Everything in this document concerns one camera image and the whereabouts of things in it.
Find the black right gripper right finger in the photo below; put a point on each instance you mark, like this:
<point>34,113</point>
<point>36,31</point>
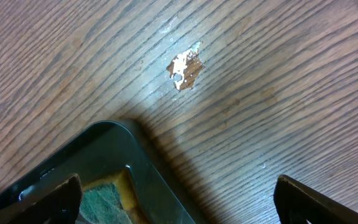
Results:
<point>298,203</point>

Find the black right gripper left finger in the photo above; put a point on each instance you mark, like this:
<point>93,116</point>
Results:
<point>58,202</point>

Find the yellow green sponge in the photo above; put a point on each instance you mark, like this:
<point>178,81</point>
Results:
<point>112,200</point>

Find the black tray with water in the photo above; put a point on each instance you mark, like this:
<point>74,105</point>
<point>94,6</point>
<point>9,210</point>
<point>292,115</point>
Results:
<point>107,147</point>

